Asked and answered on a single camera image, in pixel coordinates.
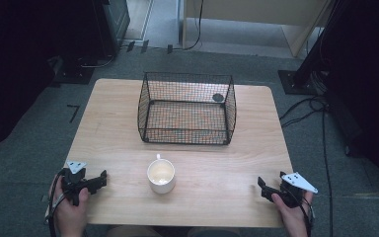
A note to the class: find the dark curtain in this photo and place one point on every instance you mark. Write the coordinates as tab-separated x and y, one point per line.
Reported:
368	82
16	65

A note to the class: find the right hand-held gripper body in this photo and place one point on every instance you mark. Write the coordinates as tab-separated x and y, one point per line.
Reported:
294	187

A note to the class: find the beige wooden furniture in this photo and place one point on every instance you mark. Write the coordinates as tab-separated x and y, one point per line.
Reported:
260	11

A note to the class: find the white cup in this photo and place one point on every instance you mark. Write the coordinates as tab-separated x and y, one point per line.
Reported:
160	177

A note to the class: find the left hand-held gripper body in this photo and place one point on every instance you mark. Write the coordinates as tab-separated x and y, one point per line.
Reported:
74	181

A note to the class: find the black stand pole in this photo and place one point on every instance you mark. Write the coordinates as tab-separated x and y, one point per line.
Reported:
316	46

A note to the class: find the dark round disc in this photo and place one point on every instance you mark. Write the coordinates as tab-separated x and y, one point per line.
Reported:
217	97

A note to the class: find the person's right hand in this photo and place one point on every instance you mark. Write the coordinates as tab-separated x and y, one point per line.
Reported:
296	220

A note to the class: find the person's left hand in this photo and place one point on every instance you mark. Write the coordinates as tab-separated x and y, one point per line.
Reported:
69	217

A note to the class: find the black angled floor tape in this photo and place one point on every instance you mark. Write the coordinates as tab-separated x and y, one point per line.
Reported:
75	112

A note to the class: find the black equipment cabinet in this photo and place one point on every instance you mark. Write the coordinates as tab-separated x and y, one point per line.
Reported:
112	23

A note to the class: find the black stand base plate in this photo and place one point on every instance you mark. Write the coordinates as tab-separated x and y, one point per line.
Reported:
74	74
291	84

